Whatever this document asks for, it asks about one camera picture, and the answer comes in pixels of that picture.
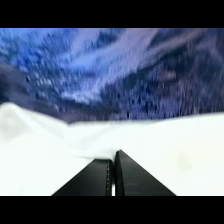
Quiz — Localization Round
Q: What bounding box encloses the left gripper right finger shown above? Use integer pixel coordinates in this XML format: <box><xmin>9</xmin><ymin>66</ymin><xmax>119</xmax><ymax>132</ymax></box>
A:
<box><xmin>114</xmin><ymin>149</ymin><xmax>177</xmax><ymax>197</ymax></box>

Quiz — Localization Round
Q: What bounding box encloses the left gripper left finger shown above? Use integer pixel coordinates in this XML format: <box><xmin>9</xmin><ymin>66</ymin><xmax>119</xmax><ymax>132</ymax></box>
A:
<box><xmin>51</xmin><ymin>158</ymin><xmax>114</xmax><ymax>197</ymax></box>

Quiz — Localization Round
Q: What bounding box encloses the white shirt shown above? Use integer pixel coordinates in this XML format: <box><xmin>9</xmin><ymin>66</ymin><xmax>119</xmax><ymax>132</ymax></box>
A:
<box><xmin>0</xmin><ymin>101</ymin><xmax>224</xmax><ymax>197</ymax></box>

